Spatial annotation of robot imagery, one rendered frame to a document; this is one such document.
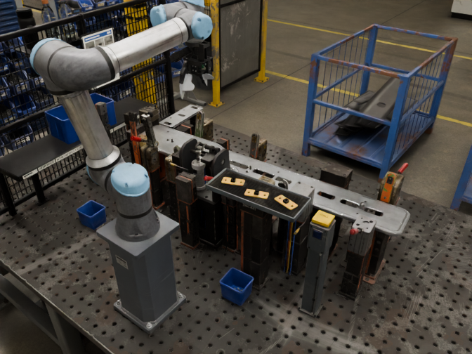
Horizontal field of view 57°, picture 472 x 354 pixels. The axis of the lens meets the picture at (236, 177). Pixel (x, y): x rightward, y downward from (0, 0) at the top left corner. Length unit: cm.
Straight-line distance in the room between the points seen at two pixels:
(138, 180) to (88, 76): 37
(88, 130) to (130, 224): 33
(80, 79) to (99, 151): 32
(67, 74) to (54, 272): 108
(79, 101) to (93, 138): 13
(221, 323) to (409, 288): 80
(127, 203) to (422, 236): 143
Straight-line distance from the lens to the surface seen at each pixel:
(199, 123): 230
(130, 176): 143
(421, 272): 209
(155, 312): 174
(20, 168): 220
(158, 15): 148
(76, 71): 123
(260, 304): 182
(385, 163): 374
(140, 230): 150
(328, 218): 151
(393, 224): 181
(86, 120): 141
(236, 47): 515
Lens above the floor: 210
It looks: 34 degrees down
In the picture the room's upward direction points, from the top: straight up
